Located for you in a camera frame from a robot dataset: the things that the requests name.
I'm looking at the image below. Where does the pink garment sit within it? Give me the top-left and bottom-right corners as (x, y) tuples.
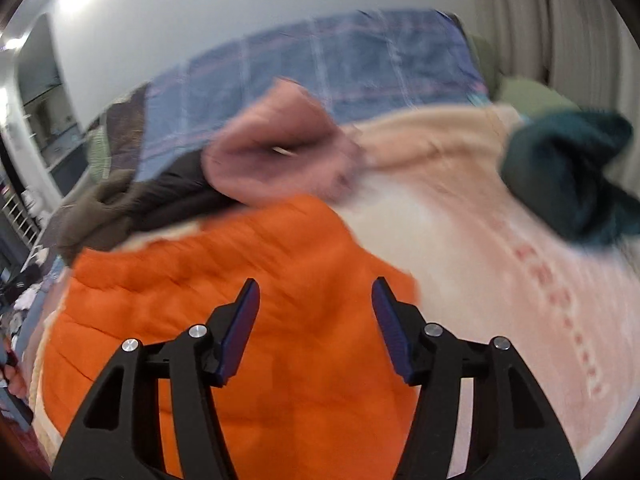
(201, 77), (366, 208)

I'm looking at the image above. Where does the cream fleece blanket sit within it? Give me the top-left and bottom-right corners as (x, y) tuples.
(29, 102), (637, 478)

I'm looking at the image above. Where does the orange puffer jacket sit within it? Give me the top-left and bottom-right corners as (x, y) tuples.
(37, 195), (421, 480)

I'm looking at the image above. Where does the dark teal garment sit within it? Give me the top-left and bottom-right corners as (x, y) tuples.
(501, 109), (640, 252)

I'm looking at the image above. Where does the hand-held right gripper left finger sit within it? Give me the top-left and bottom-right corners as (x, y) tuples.
(51, 278), (261, 480)

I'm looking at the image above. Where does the grey shelf unit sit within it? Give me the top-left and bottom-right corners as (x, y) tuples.
(15, 14), (90, 197)

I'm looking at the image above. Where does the beige curtain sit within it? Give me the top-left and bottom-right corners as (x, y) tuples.
(465, 0), (632, 128)

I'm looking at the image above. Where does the dark brown garment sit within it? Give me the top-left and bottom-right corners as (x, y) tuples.
(122, 149), (243, 235)

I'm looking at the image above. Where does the olive brown garment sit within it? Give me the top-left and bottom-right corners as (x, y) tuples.
(56, 169), (151, 267)

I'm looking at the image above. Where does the blue plaid quilt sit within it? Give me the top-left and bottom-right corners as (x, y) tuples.
(85, 8), (490, 183)

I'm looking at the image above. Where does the green pillow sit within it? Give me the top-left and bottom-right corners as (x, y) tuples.
(467, 34), (503, 92)
(499, 76), (582, 117)

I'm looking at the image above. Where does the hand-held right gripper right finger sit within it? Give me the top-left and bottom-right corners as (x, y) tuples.
(371, 276), (582, 480)

